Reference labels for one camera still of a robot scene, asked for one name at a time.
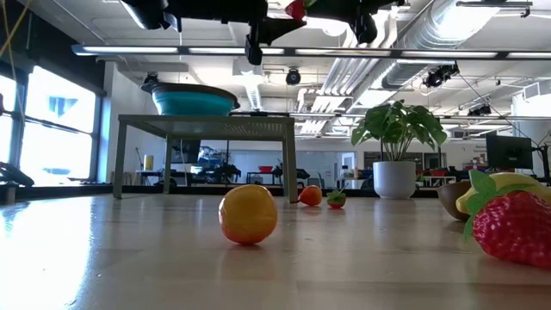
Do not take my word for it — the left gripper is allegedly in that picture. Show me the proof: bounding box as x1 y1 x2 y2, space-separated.
180 0 308 66

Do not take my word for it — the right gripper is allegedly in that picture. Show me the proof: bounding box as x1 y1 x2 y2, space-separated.
307 0 406 46

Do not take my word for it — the red plastic strawberry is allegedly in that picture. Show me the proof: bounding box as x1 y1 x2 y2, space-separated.
284 0 319 22
325 184 349 211
462 169 551 271

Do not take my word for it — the black-handled kitchen knife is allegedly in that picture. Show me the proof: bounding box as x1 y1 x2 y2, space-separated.
229 110 290 118

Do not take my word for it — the blue collapsible colander grey rim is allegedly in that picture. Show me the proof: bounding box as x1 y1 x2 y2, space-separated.
140 81 241 117

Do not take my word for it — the small orange plastic fruit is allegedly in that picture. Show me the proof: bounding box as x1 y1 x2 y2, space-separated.
298 184 324 208

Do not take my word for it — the linear ceiling light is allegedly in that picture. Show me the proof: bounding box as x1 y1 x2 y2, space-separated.
71 44 551 60

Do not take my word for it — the black ceiling-mounted device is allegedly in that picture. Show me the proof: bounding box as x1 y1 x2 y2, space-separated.
424 63 460 90

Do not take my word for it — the green perforated metal riser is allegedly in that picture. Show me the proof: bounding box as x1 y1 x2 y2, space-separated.
112 113 299 204

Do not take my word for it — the potted monstera plant white pot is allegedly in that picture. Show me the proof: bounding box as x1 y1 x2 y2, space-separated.
350 98 449 200

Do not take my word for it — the orange plastic pear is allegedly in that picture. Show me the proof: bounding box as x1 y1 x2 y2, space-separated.
218 184 280 247

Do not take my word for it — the black computer monitor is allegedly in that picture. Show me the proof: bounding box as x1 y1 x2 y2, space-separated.
486 133 534 171

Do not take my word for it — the plastic kiwi half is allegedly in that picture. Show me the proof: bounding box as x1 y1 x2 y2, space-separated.
436 179 474 222

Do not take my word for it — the yellow plastic lemon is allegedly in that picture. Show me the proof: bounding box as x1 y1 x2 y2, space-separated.
455 171 551 215

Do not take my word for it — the black window frame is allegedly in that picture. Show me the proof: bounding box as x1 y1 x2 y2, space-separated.
0 55 108 184

